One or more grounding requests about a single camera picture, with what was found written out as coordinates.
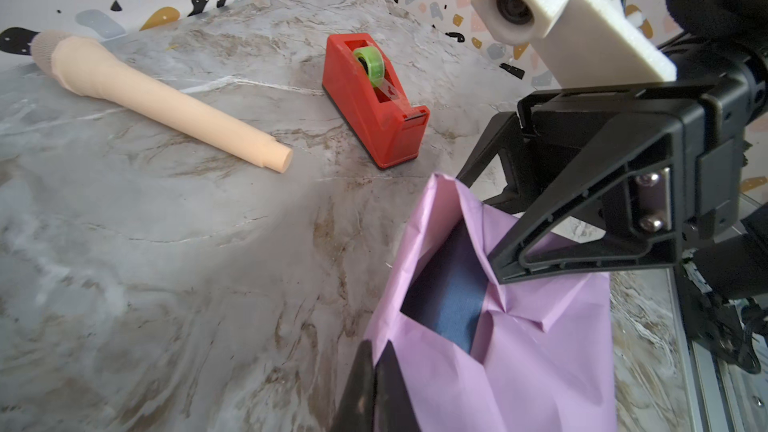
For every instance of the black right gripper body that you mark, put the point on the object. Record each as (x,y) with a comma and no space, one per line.
(714,101)

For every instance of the beige toy microphone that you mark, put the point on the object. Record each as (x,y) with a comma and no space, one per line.
(86,68)

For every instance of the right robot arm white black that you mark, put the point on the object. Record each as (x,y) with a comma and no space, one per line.
(722,316)

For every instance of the navy blue gift box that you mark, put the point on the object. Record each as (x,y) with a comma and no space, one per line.
(448,294)

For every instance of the red tape dispenser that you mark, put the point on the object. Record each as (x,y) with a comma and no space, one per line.
(361,82)

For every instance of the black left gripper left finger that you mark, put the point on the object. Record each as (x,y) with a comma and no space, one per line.
(356,408)

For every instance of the pink wrapping paper sheet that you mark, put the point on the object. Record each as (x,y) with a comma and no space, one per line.
(542,355)

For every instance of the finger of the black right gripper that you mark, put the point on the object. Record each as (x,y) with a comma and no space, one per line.
(503,138)
(630,172)

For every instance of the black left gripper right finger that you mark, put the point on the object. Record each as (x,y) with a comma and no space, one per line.
(393,410)

